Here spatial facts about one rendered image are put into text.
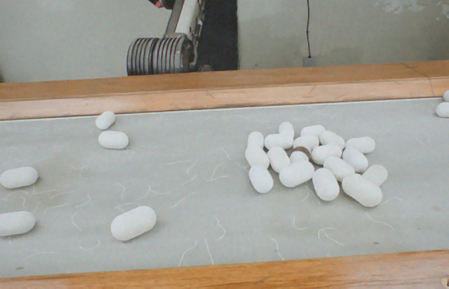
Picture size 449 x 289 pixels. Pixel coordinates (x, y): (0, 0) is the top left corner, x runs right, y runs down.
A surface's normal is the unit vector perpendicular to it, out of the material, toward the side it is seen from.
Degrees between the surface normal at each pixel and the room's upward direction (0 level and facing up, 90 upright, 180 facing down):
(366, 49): 90
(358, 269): 0
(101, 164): 0
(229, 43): 86
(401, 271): 0
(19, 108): 45
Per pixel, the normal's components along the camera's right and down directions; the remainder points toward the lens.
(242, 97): 0.00, -0.25
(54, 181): -0.04, -0.86
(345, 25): 0.01, 0.50
